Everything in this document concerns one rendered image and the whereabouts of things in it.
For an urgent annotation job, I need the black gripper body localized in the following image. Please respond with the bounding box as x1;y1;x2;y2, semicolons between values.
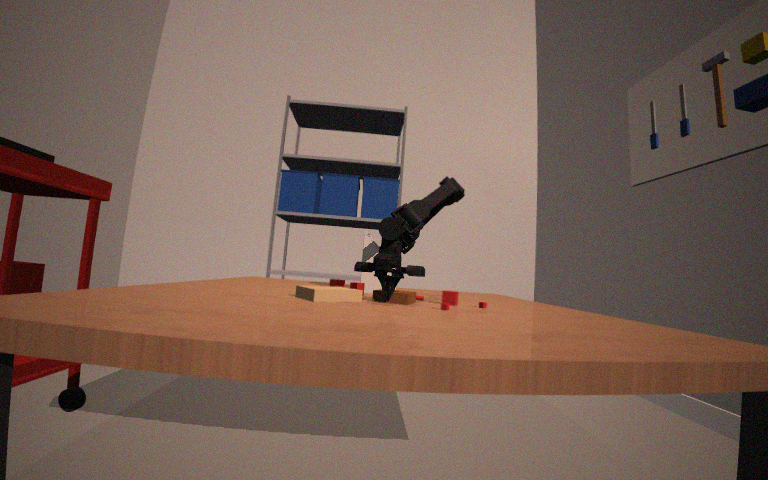
354;243;425;277

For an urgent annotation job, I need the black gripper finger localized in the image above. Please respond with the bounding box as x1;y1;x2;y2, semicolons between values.
387;276;404;302
374;274;390;301

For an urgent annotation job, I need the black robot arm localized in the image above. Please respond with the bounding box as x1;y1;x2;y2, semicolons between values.
373;176;464;271

